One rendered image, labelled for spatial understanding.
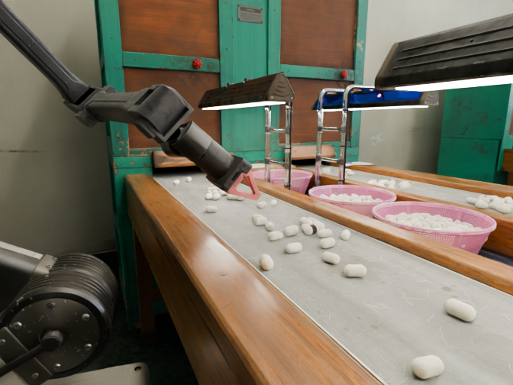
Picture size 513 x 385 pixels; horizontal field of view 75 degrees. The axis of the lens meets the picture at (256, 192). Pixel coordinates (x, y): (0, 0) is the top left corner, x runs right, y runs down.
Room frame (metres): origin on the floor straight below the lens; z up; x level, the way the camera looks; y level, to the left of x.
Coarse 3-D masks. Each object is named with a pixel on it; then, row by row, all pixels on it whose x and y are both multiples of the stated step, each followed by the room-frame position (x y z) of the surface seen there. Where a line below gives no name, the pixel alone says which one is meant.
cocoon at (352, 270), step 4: (348, 264) 0.52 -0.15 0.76; (352, 264) 0.52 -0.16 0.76; (356, 264) 0.52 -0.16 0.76; (360, 264) 0.52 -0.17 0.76; (344, 268) 0.52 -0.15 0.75; (348, 268) 0.51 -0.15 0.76; (352, 268) 0.51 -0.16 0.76; (356, 268) 0.51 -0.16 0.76; (360, 268) 0.51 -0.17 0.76; (364, 268) 0.51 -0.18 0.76; (344, 272) 0.51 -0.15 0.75; (348, 272) 0.51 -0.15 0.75; (352, 272) 0.51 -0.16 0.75; (356, 272) 0.51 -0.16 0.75; (360, 272) 0.51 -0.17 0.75; (364, 272) 0.51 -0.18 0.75; (348, 276) 0.51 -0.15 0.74; (352, 276) 0.51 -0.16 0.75; (356, 276) 0.51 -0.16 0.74; (360, 276) 0.51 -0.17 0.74
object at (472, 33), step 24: (480, 24) 0.44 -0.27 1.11; (504, 24) 0.41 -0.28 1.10; (408, 48) 0.53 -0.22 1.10; (432, 48) 0.48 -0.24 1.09; (456, 48) 0.45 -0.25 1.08; (480, 48) 0.42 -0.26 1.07; (504, 48) 0.39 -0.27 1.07; (384, 72) 0.54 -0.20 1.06; (408, 72) 0.49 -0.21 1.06; (432, 72) 0.46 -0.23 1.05; (456, 72) 0.43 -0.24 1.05; (480, 72) 0.40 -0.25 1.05; (504, 72) 0.38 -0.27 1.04
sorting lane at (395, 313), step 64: (192, 192) 1.18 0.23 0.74; (256, 256) 0.60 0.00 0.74; (320, 256) 0.60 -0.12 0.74; (384, 256) 0.60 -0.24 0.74; (320, 320) 0.39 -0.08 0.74; (384, 320) 0.39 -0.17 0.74; (448, 320) 0.39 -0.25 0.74; (512, 320) 0.39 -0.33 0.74; (384, 384) 0.28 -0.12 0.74; (448, 384) 0.28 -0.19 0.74; (512, 384) 0.28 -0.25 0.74
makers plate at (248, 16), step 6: (240, 6) 1.69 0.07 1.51; (246, 6) 1.70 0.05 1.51; (252, 6) 1.72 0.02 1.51; (240, 12) 1.69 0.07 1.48; (246, 12) 1.70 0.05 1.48; (252, 12) 1.72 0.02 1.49; (258, 12) 1.73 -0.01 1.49; (240, 18) 1.69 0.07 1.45; (246, 18) 1.70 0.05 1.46; (252, 18) 1.72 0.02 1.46; (258, 18) 1.73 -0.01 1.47
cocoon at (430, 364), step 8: (416, 360) 0.30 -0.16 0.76; (424, 360) 0.29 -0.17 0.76; (432, 360) 0.29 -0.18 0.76; (440, 360) 0.30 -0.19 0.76; (416, 368) 0.29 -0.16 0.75; (424, 368) 0.29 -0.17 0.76; (432, 368) 0.29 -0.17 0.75; (440, 368) 0.29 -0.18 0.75; (424, 376) 0.28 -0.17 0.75; (432, 376) 0.29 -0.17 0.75
